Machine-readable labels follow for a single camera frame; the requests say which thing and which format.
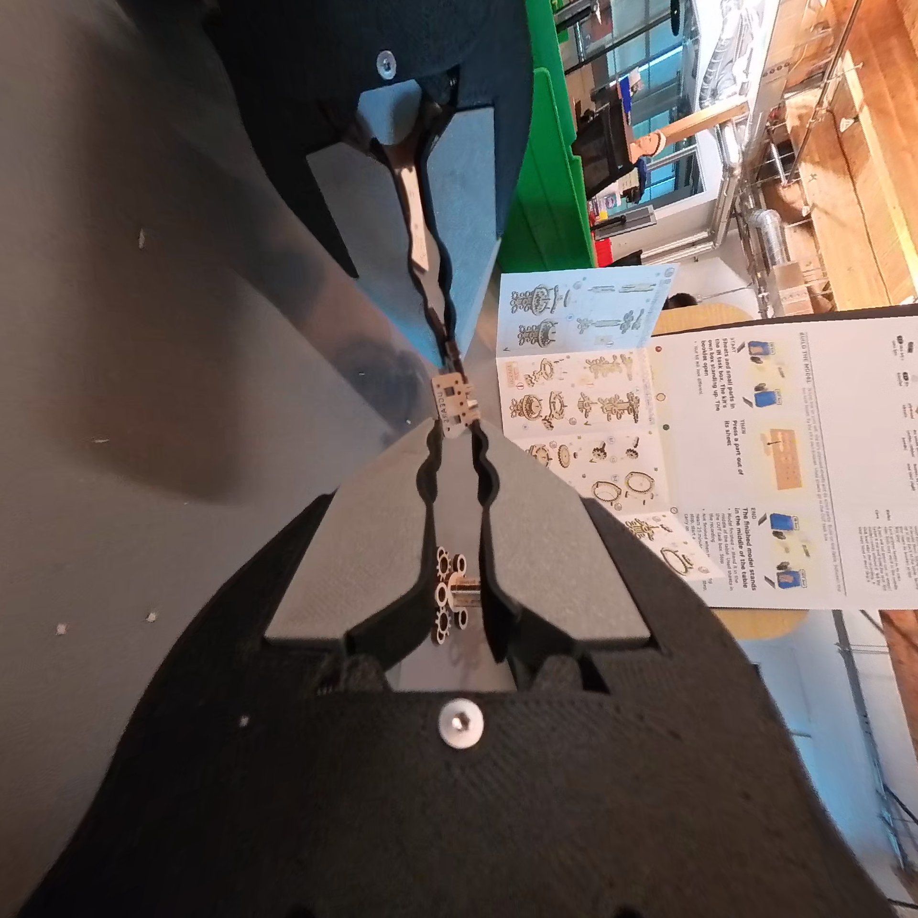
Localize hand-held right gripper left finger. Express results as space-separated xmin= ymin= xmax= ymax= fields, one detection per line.
xmin=264 ymin=418 xmax=442 ymax=661

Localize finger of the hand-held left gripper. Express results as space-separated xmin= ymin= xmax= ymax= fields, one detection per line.
xmin=422 ymin=104 xmax=503 ymax=363
xmin=307 ymin=138 xmax=467 ymax=370

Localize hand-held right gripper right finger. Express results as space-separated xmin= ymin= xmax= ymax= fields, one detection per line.
xmin=470 ymin=422 xmax=654 ymax=664

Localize round wooden frame part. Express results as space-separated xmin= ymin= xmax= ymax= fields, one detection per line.
xmin=391 ymin=140 xmax=469 ymax=381

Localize small wooden connector piece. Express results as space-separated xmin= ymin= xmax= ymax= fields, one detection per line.
xmin=430 ymin=369 xmax=480 ymax=440

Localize green plastic bin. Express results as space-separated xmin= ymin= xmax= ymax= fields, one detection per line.
xmin=525 ymin=0 xmax=580 ymax=137
xmin=498 ymin=68 xmax=598 ymax=272

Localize wooden flower-disc rod assembly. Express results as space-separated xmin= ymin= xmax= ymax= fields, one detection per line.
xmin=430 ymin=545 xmax=480 ymax=648

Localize folded assembly instruction sheet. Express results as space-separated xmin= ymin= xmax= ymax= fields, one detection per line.
xmin=495 ymin=262 xmax=727 ymax=583

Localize white instruction board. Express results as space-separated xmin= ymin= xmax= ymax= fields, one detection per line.
xmin=649 ymin=305 xmax=918 ymax=612

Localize silver ventilation duct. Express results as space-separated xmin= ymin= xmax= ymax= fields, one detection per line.
xmin=746 ymin=207 xmax=791 ymax=268

